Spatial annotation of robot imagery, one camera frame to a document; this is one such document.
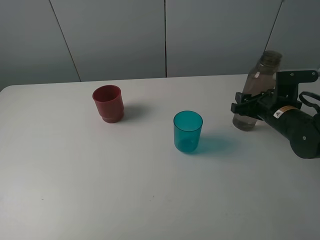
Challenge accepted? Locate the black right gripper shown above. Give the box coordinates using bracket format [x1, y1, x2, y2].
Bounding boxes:
[230, 89, 302, 121]

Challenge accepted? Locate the smoky translucent water bottle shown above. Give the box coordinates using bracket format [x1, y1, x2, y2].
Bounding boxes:
[232, 50, 283, 132]

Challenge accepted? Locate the teal translucent plastic cup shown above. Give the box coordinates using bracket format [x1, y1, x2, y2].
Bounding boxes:
[173, 110, 203, 153]

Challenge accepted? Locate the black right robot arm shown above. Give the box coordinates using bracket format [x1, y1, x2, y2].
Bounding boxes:
[231, 89, 320, 159]

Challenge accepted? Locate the red plastic cup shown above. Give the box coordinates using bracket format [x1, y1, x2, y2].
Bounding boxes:
[92, 85, 124, 124]

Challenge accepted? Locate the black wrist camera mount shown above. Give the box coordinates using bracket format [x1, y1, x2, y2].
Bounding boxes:
[273, 70, 319, 103]

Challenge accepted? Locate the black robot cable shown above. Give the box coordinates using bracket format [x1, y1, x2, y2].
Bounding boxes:
[298, 91, 320, 113]

